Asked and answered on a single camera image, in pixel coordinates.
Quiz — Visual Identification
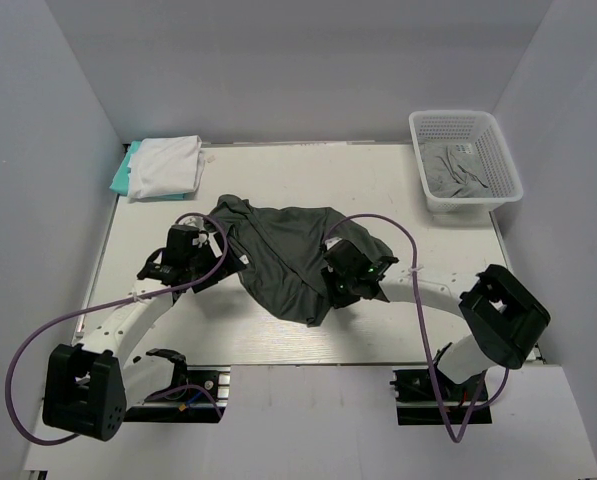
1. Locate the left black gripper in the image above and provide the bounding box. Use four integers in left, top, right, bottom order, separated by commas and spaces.
187, 232, 246, 293

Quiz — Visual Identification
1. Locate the dark grey t-shirt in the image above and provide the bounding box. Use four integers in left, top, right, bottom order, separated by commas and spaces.
210, 194, 393, 326

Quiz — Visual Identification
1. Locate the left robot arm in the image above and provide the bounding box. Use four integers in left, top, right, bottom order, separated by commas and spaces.
42, 224, 244, 441

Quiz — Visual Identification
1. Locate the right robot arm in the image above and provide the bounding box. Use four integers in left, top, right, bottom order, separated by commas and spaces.
321, 237, 551, 399

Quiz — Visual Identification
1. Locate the folded white t-shirt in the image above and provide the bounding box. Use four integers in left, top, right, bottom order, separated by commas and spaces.
127, 135, 205, 200

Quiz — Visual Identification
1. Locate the folded teal t-shirt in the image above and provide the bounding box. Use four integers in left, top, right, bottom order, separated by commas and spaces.
110, 141, 184, 200

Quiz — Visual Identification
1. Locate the light grey t-shirt in basket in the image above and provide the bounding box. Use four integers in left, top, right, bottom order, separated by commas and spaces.
419, 143, 491, 198

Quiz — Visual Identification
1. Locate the white plastic basket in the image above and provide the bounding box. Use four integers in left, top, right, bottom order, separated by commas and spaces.
409, 110, 524, 214

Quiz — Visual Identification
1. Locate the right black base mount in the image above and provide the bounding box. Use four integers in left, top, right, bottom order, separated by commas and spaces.
385, 367, 494, 427

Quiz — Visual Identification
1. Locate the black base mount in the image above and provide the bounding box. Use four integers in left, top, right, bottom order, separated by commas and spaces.
385, 367, 494, 427
124, 366, 231, 424

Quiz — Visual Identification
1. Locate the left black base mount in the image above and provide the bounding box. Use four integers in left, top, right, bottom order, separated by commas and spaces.
124, 366, 231, 424

